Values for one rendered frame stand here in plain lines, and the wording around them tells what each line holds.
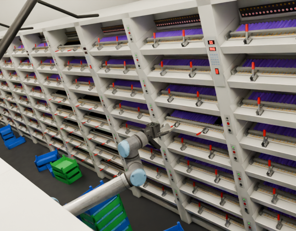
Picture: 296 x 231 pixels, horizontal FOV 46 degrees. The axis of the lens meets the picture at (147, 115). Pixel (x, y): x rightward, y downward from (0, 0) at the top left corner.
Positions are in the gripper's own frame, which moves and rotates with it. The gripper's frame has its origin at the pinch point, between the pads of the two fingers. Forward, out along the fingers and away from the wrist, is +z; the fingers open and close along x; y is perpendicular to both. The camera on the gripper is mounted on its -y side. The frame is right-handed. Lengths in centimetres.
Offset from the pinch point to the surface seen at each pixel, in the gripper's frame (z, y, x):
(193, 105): 16.8, 8.7, -8.2
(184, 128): 17.7, -10.3, 6.1
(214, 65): 14, 36, -34
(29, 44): 17, 56, 240
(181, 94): 22.1, 12.7, 7.3
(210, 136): 16.5, -11.2, -18.2
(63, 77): 15, 20, 172
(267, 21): 30, 54, -59
